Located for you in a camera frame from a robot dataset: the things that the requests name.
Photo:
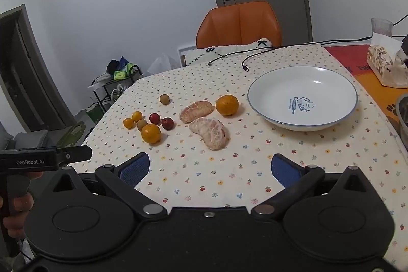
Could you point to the grey upholstered seat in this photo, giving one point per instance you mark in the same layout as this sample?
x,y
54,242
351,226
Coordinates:
x,y
22,139

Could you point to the floral white tablecloth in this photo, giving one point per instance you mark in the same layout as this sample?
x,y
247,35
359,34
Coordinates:
x,y
223,163

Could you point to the orange printed table mat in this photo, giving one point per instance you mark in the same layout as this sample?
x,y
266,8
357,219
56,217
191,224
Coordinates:
x,y
366,80

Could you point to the dark doorway frame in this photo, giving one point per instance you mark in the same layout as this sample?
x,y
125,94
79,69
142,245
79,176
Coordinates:
x,y
19,74

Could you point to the small yellow tomato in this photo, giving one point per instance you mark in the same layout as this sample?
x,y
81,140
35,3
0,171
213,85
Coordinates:
x,y
137,116
128,123

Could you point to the orange leather chair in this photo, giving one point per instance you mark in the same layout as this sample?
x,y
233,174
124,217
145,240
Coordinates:
x,y
239,23

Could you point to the black metal rack cart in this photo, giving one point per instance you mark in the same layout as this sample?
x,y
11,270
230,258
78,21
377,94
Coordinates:
x,y
106,90

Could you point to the clear glass cup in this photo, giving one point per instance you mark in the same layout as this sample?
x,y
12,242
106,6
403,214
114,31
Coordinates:
x,y
381,26

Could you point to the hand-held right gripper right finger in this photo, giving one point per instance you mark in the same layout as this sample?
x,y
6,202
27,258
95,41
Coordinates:
x,y
282,170

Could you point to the white plate with blue rim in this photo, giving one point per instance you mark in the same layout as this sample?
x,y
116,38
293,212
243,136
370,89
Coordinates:
x,y
302,98

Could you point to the green floor item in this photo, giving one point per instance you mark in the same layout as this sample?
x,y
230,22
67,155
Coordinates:
x,y
71,135

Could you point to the small olive-brown round fruit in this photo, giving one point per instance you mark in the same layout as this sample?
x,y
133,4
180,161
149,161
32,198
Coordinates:
x,y
142,124
164,98

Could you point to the white knitted cushion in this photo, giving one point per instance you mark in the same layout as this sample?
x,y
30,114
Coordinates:
x,y
204,55

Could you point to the small red fruit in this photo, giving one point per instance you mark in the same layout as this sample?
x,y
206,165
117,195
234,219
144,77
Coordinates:
x,y
155,118
167,123

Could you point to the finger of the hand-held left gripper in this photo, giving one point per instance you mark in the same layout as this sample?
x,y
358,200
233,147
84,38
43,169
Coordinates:
x,y
75,153

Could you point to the peeled pomelo half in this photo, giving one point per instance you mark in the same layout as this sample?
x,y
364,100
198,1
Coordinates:
x,y
211,133
196,111

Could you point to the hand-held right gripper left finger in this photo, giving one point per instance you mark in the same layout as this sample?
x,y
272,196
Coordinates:
x,y
135,168

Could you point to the small orange mandarin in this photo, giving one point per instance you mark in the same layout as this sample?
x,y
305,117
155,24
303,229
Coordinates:
x,y
151,133

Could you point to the green packets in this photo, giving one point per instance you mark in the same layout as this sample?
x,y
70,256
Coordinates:
x,y
122,72

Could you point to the large orange mandarin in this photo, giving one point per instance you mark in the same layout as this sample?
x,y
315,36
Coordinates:
x,y
227,105

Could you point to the person's left hand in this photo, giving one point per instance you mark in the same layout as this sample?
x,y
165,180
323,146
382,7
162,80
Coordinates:
x,y
22,202

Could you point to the floral tissue box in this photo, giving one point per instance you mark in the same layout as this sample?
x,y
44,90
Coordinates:
x,y
384,65

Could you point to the metal bowl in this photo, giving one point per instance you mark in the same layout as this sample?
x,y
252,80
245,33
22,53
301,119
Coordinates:
x,y
403,119

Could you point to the clear plastic bag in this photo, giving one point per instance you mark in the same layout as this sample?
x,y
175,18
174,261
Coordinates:
x,y
162,66

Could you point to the black bag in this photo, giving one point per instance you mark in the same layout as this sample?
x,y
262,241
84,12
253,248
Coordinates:
x,y
112,66

